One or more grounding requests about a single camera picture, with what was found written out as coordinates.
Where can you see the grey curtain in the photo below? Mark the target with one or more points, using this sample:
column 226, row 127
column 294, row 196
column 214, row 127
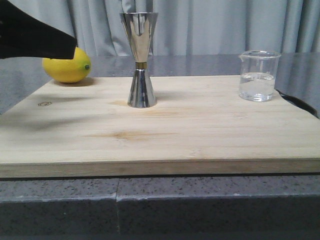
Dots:
column 186, row 27

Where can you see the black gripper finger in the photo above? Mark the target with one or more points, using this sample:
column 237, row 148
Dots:
column 21, row 35

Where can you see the light wooden cutting board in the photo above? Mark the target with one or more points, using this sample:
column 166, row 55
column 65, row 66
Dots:
column 199, row 126

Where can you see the glass beaker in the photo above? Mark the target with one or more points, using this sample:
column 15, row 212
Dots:
column 258, row 70

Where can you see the yellow lemon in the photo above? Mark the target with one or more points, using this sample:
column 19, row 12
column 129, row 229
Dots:
column 68, row 70

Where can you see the steel double jigger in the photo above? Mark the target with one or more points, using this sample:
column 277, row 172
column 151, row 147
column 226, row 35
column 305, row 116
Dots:
column 139, row 28

